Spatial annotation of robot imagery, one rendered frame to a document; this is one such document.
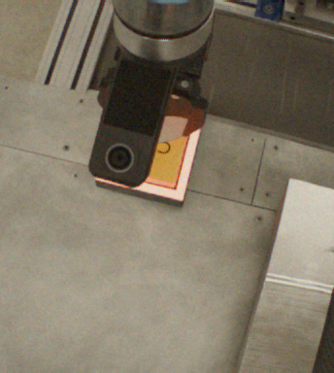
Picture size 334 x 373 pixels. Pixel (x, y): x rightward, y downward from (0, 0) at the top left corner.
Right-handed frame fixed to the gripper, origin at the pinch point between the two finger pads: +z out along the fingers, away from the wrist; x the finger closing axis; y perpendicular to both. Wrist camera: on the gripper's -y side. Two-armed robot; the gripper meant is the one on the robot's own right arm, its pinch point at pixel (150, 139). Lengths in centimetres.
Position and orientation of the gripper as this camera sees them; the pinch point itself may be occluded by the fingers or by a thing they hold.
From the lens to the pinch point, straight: 101.8
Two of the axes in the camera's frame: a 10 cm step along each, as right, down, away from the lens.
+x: -9.7, -2.3, 0.5
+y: 2.4, -9.2, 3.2
